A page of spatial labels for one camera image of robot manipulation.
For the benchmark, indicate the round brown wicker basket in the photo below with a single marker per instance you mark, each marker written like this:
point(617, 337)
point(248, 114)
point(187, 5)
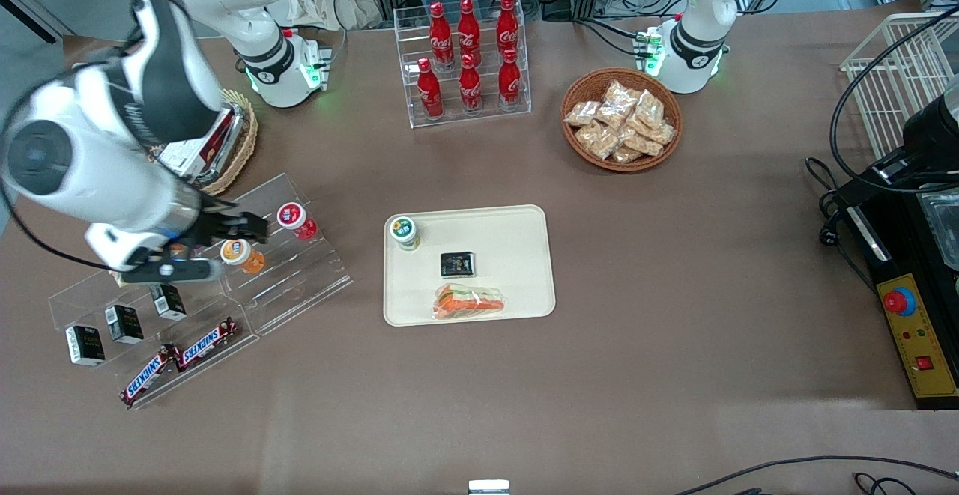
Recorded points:
point(584, 83)

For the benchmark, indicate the clear plastic food container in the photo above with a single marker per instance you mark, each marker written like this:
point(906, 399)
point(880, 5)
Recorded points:
point(238, 124)

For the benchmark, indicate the orange gum bottle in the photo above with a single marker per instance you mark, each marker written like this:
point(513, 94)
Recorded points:
point(243, 255)

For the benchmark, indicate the clear acrylic stepped stand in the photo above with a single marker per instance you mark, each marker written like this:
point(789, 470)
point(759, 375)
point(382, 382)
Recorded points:
point(292, 278)

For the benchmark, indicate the small black gum box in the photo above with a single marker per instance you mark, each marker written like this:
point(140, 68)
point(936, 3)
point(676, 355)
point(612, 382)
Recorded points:
point(458, 264)
point(123, 324)
point(85, 345)
point(168, 302)

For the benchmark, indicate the green cap gum bottle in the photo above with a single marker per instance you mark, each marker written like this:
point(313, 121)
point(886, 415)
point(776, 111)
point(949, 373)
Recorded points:
point(404, 231)

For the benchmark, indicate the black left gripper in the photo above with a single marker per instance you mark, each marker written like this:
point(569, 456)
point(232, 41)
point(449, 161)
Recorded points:
point(924, 138)

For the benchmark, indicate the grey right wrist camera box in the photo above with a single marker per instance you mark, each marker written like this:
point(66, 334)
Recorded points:
point(172, 272)

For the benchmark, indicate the red Coca-Cola bottle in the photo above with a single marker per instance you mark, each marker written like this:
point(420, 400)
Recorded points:
point(509, 82)
point(507, 27)
point(440, 38)
point(469, 31)
point(429, 94)
point(470, 87)

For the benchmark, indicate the clear packet of crackers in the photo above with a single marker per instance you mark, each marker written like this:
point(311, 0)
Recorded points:
point(644, 143)
point(581, 113)
point(663, 134)
point(618, 102)
point(649, 109)
point(598, 139)
point(626, 154)

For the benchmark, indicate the oval light wicker basket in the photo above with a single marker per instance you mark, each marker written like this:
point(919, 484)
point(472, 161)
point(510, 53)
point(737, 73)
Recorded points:
point(247, 143)

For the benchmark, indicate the wrapped orange green sandwich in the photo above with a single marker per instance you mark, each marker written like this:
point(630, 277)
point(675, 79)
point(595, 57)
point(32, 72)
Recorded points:
point(468, 302)

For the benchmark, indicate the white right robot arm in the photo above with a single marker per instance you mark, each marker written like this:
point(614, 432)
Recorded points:
point(90, 165)

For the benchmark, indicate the Snickers chocolate bar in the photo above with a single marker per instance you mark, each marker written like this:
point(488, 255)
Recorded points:
point(205, 345)
point(148, 375)

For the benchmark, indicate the clear acrylic bottle rack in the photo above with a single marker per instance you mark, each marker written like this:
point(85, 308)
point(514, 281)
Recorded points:
point(487, 117)

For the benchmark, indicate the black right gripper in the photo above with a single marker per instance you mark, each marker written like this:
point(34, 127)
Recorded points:
point(215, 225)

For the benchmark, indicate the red and white cardboard box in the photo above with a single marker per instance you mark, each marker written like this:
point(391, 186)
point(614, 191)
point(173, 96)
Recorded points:
point(202, 154)

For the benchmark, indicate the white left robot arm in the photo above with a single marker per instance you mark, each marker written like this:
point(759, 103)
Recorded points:
point(704, 1)

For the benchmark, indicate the red gum bottle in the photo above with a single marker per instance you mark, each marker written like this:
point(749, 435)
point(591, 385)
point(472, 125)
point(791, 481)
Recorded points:
point(294, 219)

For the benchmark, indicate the cream plastic tray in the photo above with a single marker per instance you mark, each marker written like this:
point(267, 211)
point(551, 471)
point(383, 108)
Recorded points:
point(509, 240)

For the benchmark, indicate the black machine with yellow panel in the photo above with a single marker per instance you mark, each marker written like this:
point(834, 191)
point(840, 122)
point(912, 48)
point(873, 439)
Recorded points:
point(914, 345)

